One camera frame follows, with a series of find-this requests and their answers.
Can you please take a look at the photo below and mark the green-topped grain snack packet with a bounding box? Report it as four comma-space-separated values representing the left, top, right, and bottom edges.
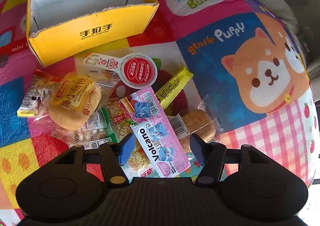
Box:
53, 107, 121, 150

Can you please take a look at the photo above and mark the brown bread roll packet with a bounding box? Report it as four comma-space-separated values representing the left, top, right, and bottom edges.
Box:
168, 95, 223, 153

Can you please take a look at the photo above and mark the pink Volcano snack packet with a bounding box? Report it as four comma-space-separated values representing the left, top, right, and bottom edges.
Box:
119, 86, 190, 178

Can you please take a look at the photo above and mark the yellow cardboard box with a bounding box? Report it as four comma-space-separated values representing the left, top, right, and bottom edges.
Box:
26, 0, 159, 67

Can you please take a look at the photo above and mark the round bread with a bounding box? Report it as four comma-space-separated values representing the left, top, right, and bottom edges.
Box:
31, 73, 119, 144

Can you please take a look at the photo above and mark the yellow snack bar wrapper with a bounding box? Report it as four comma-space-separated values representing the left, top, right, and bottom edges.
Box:
156, 64, 194, 110

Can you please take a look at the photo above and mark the red round label packet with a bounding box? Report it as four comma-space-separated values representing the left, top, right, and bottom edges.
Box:
74, 53, 158, 89

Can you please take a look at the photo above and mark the orange-edged printed snack packet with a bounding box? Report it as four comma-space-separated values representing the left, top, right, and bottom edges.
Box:
17, 69, 61, 118

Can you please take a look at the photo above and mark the colourful cartoon play mat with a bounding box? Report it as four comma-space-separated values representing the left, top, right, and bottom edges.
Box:
1, 0, 319, 225

